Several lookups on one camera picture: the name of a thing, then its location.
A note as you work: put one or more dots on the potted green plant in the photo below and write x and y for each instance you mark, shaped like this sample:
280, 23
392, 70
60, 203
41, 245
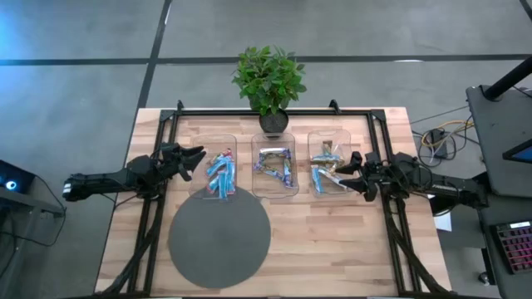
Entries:
270, 79

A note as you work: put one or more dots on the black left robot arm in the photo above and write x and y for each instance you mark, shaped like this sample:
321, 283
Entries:
108, 180

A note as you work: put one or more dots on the grey side stand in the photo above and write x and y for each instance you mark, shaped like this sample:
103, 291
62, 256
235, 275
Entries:
29, 203

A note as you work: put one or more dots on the black device with blue light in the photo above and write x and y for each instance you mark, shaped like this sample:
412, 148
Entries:
12, 176

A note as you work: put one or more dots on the black round post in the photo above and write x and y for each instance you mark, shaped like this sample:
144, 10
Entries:
509, 81

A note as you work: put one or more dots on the white paper sheet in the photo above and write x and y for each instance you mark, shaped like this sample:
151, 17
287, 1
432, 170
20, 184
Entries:
444, 222

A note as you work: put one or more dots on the black aluminium table frame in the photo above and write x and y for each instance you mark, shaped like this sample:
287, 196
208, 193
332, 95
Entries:
270, 112

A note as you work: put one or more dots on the black keyboard with coloured keys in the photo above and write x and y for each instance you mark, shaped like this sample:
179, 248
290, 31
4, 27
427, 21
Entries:
515, 247

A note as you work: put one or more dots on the dark grey keyboard desk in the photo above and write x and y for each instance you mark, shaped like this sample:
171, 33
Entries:
486, 249

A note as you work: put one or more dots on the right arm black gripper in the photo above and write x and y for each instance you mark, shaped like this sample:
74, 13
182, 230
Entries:
376, 172

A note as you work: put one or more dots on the tablet with blue screen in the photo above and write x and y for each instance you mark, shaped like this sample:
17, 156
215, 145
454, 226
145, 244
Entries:
521, 153

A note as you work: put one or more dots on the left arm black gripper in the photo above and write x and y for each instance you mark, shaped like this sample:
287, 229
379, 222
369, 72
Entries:
168, 162

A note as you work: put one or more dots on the white blue granola bar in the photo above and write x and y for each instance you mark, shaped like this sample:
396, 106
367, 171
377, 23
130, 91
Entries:
332, 177
317, 180

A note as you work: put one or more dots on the round grey mat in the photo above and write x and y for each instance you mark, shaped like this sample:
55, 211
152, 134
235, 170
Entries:
220, 241

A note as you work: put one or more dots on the clear plastic bin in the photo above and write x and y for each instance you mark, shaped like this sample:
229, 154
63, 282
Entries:
345, 141
199, 182
272, 191

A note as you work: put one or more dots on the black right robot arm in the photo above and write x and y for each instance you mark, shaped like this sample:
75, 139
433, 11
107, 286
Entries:
436, 182

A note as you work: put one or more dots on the purple green granola bar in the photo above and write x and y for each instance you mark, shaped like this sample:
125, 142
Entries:
261, 162
287, 170
274, 151

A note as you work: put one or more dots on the black power adapter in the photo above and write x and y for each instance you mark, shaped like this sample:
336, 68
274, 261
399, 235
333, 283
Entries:
438, 143

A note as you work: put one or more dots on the snack bars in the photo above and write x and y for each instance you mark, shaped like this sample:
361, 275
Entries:
272, 173

